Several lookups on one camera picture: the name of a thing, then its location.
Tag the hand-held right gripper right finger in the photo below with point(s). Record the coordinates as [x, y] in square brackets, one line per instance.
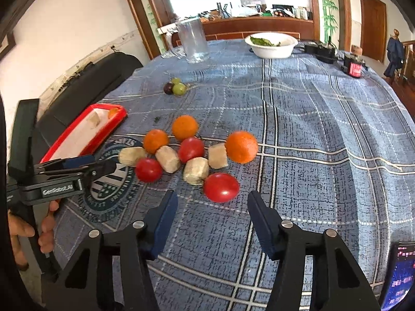
[263, 228]

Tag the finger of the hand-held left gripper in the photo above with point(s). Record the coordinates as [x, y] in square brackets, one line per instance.
[79, 161]
[102, 170]

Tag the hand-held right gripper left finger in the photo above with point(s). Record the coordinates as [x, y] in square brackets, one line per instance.
[165, 222]

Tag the red plastic tray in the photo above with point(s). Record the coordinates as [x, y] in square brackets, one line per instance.
[77, 139]

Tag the beige sugarcane piece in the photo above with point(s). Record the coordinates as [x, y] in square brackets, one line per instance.
[132, 156]
[218, 156]

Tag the red tomato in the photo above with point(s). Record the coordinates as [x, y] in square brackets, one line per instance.
[191, 150]
[221, 187]
[148, 170]

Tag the orange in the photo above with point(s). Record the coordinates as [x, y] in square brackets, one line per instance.
[184, 128]
[241, 147]
[113, 113]
[156, 141]

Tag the beige biscuit round piece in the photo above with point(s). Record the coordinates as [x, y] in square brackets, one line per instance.
[195, 171]

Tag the beige biscuit square piece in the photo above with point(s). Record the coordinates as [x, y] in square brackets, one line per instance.
[167, 159]

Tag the person's left hand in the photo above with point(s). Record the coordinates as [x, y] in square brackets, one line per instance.
[47, 225]

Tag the black sofa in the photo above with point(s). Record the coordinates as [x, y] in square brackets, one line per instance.
[84, 81]

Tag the dark purple grape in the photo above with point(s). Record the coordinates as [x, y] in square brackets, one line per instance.
[168, 88]

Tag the green grape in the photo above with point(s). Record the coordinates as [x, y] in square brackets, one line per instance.
[179, 89]
[176, 80]

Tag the phone with lit screen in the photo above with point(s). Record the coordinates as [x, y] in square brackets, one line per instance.
[400, 275]

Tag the clear glass pitcher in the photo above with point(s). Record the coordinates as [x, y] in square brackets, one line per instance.
[194, 40]

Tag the white bowl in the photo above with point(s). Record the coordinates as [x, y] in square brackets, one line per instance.
[271, 51]

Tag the black charger box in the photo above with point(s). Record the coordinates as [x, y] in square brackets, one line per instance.
[319, 52]

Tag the dark can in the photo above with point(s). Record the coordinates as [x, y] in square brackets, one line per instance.
[354, 67]

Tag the leafy greens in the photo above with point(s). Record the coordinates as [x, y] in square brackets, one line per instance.
[263, 41]

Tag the dark blue jacket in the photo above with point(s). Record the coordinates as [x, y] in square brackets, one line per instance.
[395, 55]

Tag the wooden stair railing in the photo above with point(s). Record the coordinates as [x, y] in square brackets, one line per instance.
[408, 61]

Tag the wooden door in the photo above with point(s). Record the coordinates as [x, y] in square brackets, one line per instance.
[373, 26]

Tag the dark picture frame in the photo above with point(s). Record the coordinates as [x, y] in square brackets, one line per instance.
[7, 46]

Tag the green bamboo wall painting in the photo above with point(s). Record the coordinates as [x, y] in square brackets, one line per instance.
[327, 6]
[147, 6]

